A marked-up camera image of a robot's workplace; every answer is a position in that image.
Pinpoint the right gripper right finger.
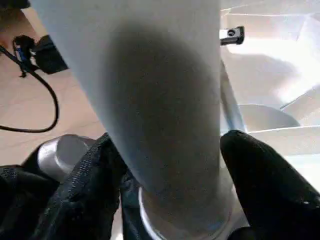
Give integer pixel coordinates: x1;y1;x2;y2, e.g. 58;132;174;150
219;129;320;240

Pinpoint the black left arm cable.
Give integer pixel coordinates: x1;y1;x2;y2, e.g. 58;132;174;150
0;44;60;133

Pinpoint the black backpack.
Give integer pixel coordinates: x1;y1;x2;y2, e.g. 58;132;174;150
13;34;68;78

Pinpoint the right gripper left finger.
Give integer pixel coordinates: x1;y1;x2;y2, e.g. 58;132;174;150
29;133;126;240

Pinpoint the white plastic table leg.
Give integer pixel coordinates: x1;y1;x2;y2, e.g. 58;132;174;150
29;0;236;240

